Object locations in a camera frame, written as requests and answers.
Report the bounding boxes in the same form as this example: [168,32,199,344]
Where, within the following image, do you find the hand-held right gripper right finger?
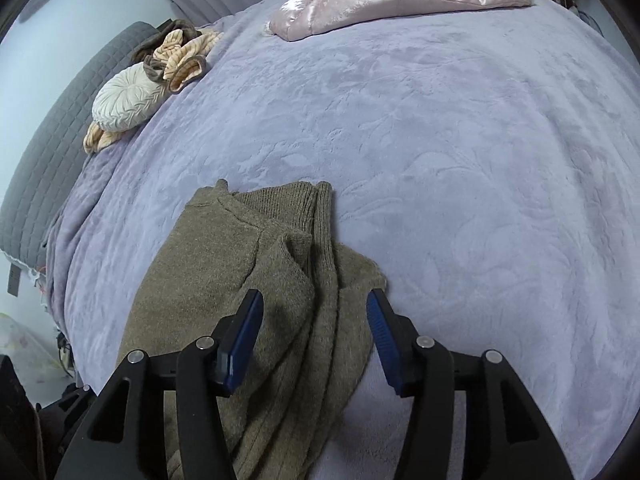
[366,288,574,480]

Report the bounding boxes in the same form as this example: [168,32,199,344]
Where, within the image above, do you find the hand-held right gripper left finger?
[54,288,264,480]

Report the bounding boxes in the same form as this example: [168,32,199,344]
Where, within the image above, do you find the brown knit sweater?
[116,179,388,480]

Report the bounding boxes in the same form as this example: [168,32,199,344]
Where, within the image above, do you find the lavender plush blanket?
[42,2,640,480]

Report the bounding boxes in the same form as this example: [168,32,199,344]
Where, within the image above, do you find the translucent plastic bag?
[0,312,68,398]

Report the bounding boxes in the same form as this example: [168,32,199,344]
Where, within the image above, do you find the round pleated beige cushion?
[92,67,168,133]

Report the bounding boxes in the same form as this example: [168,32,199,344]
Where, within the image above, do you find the grey quilted headboard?
[0,21,158,266]

